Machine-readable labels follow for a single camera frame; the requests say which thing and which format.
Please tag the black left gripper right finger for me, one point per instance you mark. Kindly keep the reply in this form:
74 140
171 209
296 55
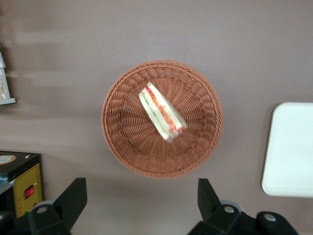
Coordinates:
220 220

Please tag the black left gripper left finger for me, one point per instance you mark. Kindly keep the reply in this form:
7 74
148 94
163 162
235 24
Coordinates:
63 208

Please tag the triangular sandwich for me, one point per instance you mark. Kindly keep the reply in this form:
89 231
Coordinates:
161 112

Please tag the beige plastic tray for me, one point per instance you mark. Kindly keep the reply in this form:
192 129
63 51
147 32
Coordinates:
291 149

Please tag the brown round wicker basket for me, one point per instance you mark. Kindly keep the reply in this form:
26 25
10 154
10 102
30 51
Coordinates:
127 122

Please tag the black yellow control box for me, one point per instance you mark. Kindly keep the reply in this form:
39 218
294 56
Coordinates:
27 181

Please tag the grey snack rack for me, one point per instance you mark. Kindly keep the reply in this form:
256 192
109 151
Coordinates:
5 93

